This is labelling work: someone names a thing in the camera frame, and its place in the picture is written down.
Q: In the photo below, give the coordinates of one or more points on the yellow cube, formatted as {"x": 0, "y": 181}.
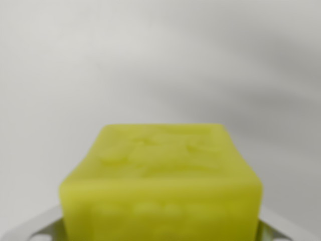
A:
{"x": 160, "y": 190}

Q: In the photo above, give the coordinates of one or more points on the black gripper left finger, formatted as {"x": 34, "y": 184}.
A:
{"x": 42, "y": 226}

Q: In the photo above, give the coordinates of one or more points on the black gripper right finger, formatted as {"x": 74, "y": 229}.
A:
{"x": 272, "y": 228}

